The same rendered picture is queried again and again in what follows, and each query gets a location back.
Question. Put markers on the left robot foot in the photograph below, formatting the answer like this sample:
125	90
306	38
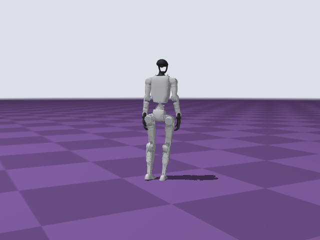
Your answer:
149	177

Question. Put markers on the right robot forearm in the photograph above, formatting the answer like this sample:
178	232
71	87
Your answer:
177	106

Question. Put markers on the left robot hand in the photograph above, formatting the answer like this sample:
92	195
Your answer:
143	120

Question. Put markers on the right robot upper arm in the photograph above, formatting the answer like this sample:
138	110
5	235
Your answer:
174	88

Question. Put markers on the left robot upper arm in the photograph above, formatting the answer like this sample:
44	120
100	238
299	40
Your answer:
148	89

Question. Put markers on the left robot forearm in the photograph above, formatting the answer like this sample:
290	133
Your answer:
145	106

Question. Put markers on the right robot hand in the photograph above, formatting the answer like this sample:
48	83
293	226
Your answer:
178	121

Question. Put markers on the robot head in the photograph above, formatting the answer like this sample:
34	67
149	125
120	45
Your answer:
162	63

